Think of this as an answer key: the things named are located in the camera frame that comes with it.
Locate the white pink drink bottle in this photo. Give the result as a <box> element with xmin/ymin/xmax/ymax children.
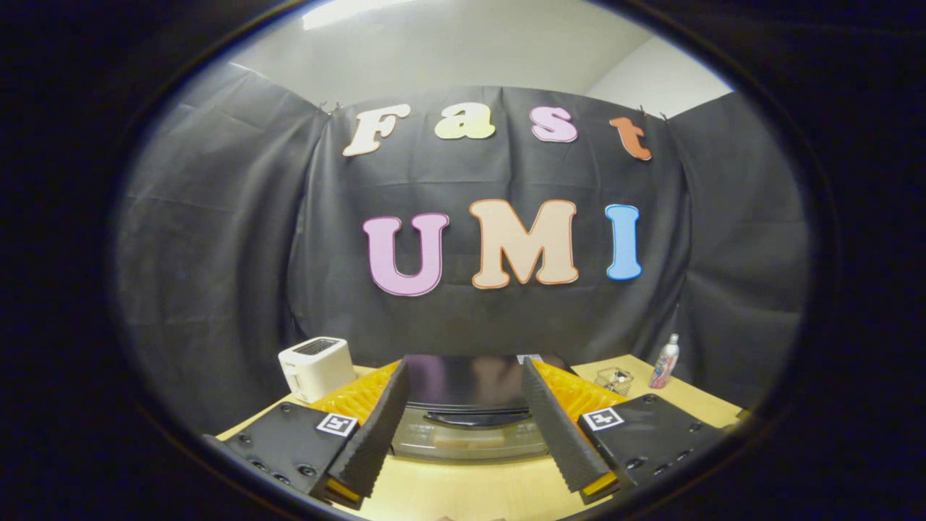
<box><xmin>649</xmin><ymin>334</ymin><xmax>681</xmax><ymax>390</ymax></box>

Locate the wire mesh basket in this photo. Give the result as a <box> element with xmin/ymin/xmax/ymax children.
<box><xmin>595</xmin><ymin>367</ymin><xmax>634</xmax><ymax>397</ymax></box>

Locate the white pop-up toaster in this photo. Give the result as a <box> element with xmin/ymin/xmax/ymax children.
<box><xmin>278</xmin><ymin>336</ymin><xmax>357</xmax><ymax>404</ymax></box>

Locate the black toaster oven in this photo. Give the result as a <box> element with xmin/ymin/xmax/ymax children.
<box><xmin>391</xmin><ymin>353</ymin><xmax>579</xmax><ymax>462</ymax></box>

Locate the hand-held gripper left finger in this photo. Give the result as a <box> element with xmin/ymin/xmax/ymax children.
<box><xmin>203</xmin><ymin>360</ymin><xmax>410</xmax><ymax>509</ymax></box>

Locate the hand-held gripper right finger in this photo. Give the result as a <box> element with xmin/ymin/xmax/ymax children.
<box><xmin>521</xmin><ymin>358</ymin><xmax>728</xmax><ymax>505</ymax></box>

